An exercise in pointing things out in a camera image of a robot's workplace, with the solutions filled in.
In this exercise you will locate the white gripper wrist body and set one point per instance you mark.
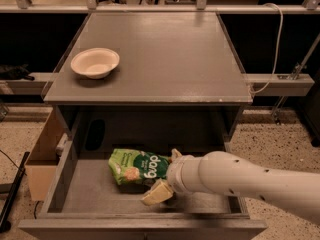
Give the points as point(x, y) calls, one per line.
point(175, 174)

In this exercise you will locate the beige cardboard box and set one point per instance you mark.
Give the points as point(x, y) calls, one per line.
point(42, 162)

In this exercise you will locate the open grey top drawer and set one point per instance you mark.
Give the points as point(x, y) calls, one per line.
point(85, 203)

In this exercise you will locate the green rice chip bag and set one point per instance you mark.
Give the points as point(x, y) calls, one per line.
point(130, 166)

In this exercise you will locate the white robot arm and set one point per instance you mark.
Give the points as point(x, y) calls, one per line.
point(226, 174)

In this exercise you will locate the black stand leg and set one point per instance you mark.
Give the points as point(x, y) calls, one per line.
point(11, 190)

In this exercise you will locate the black object on rail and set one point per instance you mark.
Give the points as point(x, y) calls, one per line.
point(15, 72)

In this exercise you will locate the grey cabinet with counter top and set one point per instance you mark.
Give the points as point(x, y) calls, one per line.
point(178, 80)

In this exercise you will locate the grey metal frame rail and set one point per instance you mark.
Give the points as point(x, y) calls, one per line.
point(160, 9)

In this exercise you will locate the white paper bowl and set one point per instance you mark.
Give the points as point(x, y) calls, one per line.
point(95, 63)

